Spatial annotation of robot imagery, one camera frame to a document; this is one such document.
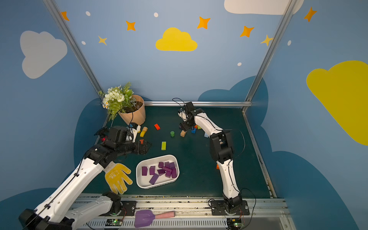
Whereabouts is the white plastic storage bin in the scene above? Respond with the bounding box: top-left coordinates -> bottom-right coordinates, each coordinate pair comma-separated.
136,155 -> 180,189

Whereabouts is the dark purple block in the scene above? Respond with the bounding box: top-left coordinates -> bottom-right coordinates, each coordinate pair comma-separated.
157,169 -> 166,176

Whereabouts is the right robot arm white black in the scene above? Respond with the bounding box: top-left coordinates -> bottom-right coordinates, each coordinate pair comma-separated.
178,102 -> 242,214

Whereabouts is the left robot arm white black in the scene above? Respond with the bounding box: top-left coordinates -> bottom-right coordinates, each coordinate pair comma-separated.
19,123 -> 150,230

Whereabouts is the potted plant terracotta pot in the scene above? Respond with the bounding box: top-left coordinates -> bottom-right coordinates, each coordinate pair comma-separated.
98,82 -> 147,126

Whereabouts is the yellow work glove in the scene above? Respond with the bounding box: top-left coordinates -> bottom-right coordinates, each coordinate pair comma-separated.
103,162 -> 133,195

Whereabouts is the lime green tall brick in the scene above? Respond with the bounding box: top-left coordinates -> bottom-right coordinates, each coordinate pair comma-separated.
161,141 -> 167,150

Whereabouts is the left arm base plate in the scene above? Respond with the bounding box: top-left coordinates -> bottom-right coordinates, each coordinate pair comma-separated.
108,200 -> 137,216

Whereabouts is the purple toy shovel pink handle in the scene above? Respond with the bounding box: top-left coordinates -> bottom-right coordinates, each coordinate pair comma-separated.
134,210 -> 175,228

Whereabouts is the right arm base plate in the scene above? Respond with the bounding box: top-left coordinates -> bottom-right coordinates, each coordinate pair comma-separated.
208,199 -> 250,216

